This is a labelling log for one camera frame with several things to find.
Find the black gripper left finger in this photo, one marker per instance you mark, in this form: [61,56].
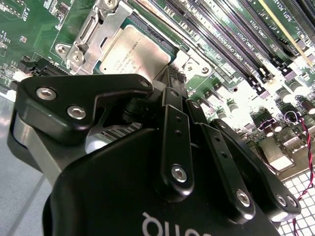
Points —
[73,93]

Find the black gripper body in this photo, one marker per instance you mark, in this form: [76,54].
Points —
[110,191]

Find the metal socket cover frame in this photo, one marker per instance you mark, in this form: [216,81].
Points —
[115,22]

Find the silver CPU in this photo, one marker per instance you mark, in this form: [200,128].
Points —
[137,54]

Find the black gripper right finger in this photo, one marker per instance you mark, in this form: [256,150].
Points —
[221,159]

